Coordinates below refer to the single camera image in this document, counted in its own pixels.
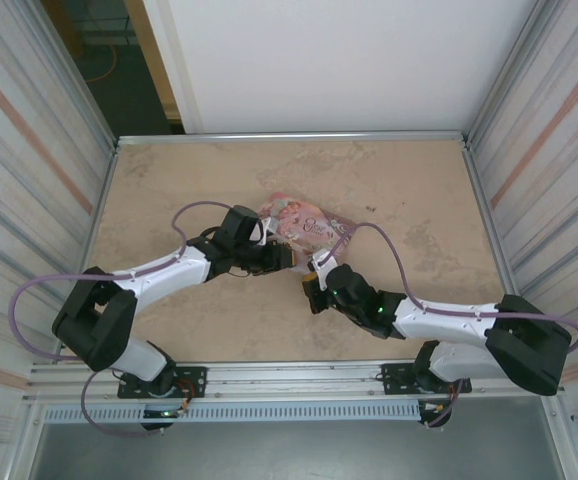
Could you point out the pink illustrated tin box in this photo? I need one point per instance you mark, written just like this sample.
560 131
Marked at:
309 225

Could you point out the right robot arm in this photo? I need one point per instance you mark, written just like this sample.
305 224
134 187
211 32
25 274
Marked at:
444 320

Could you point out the grey metal sheet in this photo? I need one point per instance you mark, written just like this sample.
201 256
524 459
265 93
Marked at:
294 450

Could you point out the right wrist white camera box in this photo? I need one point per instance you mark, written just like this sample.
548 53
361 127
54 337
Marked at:
325 261

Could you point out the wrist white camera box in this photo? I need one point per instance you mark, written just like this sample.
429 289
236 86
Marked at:
325 261
269 226

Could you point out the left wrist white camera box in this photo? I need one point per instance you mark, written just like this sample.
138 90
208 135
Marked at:
269 226

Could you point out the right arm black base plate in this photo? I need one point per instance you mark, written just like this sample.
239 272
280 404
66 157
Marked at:
394 372

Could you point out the aluminium mounting rail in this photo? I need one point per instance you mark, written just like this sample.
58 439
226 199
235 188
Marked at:
294 382

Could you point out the aluminium cross frame bar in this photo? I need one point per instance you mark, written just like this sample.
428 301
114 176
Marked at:
294 137

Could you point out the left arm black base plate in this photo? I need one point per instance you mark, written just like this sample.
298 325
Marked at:
194 375

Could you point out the aluminium side frame bar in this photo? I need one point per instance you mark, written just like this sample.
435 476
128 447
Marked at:
475 180
105 187

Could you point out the wooden door frame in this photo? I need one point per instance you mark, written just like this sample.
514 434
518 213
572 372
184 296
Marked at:
151 50

